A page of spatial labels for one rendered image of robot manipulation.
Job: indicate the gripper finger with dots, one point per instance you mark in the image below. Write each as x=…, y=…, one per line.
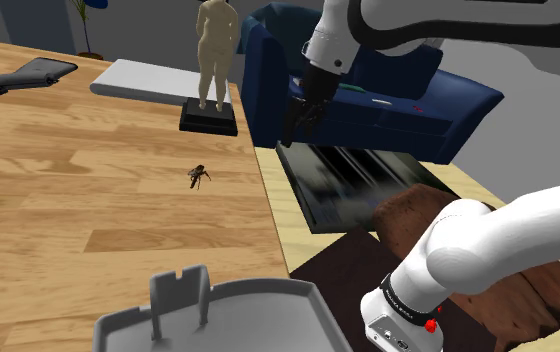
x=288, y=124
x=315, y=116

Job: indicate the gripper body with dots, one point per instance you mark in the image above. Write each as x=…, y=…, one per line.
x=320, y=83

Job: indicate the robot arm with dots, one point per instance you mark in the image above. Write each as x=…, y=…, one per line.
x=494, y=244

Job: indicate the blue sofa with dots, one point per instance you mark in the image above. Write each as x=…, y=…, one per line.
x=392, y=117

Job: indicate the black flat screen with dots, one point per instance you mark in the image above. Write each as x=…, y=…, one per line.
x=353, y=185

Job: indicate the small dark insect toy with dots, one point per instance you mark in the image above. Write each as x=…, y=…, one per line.
x=197, y=174

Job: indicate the beige figure on black base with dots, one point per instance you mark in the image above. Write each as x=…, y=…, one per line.
x=216, y=48

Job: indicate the white flat slab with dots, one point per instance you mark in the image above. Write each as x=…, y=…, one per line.
x=148, y=80

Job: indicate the grey plastic tray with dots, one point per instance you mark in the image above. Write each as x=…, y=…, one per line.
x=260, y=322

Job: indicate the potted plant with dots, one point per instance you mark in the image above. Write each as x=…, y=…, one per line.
x=85, y=29

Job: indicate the dark grey flat handset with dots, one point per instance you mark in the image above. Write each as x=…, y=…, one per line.
x=41, y=72

